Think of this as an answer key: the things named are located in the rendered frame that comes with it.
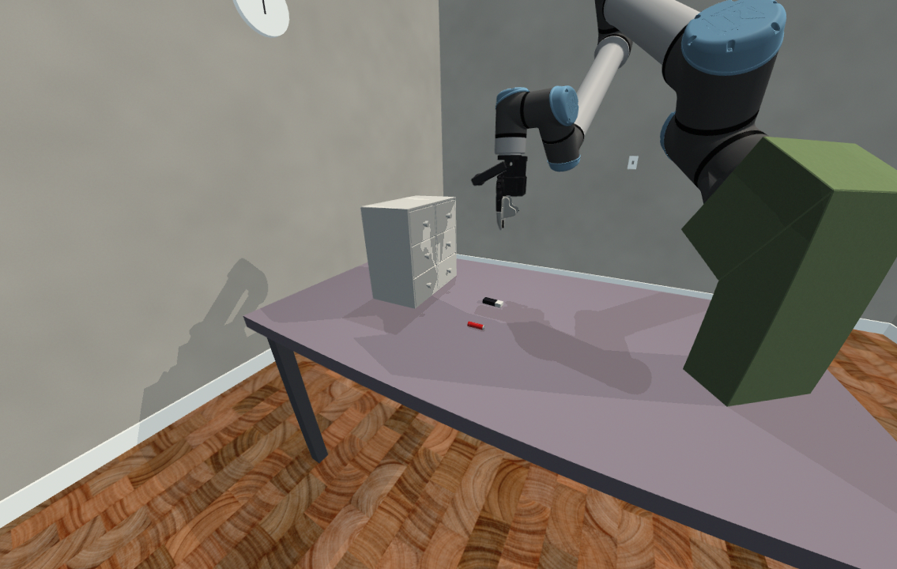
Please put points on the white drawer with knob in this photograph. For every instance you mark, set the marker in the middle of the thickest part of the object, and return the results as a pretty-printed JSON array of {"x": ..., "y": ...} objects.
[
  {"x": 445, "y": 215},
  {"x": 419, "y": 227}
]

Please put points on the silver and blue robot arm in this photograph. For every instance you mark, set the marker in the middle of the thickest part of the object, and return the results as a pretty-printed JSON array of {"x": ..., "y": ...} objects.
[{"x": 719, "y": 69}]

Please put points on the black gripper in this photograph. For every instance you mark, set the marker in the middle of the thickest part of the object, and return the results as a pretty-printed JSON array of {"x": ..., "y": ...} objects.
[{"x": 509, "y": 186}]

